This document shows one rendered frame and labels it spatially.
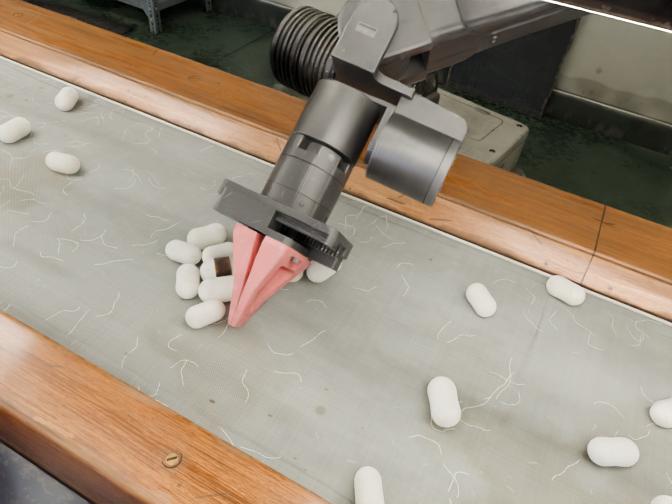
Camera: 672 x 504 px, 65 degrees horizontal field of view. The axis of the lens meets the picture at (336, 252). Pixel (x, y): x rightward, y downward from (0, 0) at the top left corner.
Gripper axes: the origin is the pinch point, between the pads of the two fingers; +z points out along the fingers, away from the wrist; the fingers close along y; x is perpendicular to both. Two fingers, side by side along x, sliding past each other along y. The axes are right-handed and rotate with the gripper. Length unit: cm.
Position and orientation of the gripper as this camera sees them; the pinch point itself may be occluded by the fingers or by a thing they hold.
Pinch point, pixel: (239, 316)
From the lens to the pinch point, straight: 42.7
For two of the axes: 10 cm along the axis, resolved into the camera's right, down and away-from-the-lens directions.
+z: -4.4, 8.9, -0.7
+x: 2.1, 1.8, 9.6
